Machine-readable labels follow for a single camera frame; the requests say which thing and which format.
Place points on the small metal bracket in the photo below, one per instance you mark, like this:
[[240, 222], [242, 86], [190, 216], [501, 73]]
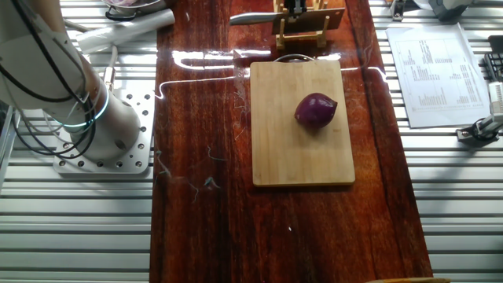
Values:
[[397, 11]]

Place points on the printed paper sheet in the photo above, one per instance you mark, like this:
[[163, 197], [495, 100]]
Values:
[[436, 86]]

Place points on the purple vegetable pieces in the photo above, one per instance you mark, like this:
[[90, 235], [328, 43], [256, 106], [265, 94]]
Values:
[[122, 2]]

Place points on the silver bar-shaped camera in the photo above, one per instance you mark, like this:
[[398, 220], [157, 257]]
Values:
[[497, 98]]

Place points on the wooden knife rack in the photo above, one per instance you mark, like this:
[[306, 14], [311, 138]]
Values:
[[280, 39]]

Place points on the steel cleaver knife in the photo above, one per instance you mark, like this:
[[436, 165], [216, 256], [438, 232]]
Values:
[[251, 17]]

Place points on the bamboo cutting board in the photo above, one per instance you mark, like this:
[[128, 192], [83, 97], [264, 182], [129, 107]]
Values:
[[291, 157]]

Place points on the glossy wood-grain table mat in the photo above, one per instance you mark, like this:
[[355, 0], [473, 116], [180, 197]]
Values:
[[196, 236]]

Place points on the white plastic roll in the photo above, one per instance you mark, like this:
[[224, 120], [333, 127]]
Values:
[[125, 29]]

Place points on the grey metal mount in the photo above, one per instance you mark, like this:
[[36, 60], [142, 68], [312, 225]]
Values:
[[448, 8]]

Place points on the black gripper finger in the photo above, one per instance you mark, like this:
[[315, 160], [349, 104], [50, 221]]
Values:
[[294, 11]]

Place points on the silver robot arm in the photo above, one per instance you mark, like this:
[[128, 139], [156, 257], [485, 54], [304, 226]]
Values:
[[106, 126]]

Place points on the purple onion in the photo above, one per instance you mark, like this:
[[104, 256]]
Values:
[[314, 112]]

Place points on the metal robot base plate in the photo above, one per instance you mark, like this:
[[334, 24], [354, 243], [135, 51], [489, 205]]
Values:
[[137, 159]]

